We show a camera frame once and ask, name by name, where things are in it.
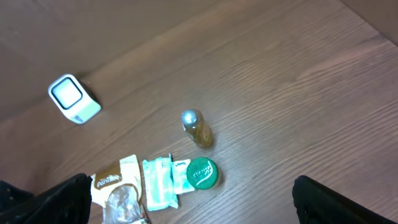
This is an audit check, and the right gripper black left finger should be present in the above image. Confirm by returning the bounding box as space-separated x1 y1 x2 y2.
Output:
1 173 92 224

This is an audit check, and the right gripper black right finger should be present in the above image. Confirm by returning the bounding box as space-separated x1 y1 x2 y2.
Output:
292 175 396 224

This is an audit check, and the brown Pantree snack bag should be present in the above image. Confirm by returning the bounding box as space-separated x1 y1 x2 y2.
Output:
91 154 150 224

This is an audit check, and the green wet wipes pack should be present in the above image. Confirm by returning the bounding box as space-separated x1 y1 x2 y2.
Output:
142 154 178 212

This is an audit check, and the small teal box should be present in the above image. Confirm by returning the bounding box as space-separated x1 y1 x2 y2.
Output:
172 159 195 195

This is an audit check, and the green lid jar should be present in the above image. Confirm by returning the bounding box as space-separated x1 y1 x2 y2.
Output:
187 157 220 190

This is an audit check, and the yellow dish soap bottle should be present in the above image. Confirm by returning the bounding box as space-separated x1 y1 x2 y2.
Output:
180 110 213 147

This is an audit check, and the white barcode scanner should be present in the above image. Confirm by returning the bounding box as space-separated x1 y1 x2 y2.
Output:
48 73 102 124

